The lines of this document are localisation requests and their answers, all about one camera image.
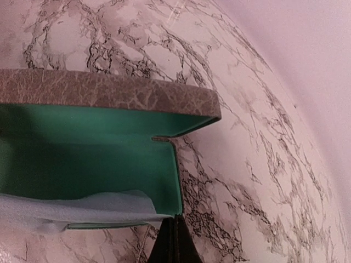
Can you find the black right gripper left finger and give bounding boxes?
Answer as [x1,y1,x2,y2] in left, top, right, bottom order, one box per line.
[148,218,177,263]

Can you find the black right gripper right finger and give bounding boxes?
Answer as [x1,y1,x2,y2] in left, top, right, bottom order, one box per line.
[175,216,202,263]

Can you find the grey marbled glasses case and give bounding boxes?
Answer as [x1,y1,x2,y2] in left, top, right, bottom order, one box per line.
[1,69,221,218]

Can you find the light blue cleaning cloth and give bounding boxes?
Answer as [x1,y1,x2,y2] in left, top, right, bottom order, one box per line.
[1,190,170,235]

